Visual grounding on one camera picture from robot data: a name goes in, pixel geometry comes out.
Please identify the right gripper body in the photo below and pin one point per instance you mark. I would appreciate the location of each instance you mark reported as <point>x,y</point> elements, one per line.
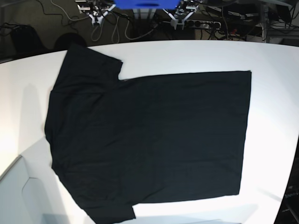
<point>97,10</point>

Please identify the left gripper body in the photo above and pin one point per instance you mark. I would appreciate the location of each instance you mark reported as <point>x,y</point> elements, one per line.
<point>182,12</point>

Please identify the black T-shirt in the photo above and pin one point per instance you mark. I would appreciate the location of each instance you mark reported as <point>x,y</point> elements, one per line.
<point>154,139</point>

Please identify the blue plastic box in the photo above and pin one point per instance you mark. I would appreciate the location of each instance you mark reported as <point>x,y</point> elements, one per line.
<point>140,4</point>

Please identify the black power strip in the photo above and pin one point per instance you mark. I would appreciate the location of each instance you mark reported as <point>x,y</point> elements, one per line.
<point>196,24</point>

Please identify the grey panel bottom left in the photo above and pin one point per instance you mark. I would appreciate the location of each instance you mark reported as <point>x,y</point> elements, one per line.
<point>23,199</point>

